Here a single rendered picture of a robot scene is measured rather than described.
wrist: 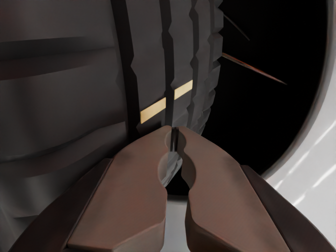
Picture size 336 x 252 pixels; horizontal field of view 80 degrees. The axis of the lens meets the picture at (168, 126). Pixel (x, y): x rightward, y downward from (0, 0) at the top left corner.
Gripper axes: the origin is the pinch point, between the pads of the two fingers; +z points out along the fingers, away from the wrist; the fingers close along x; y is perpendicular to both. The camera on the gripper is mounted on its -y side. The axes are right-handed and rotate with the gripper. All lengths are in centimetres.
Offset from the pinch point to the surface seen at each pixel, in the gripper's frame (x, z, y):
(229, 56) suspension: 17, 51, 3
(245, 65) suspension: 22, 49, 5
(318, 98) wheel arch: 22.2, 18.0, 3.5
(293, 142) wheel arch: 21.7, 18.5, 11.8
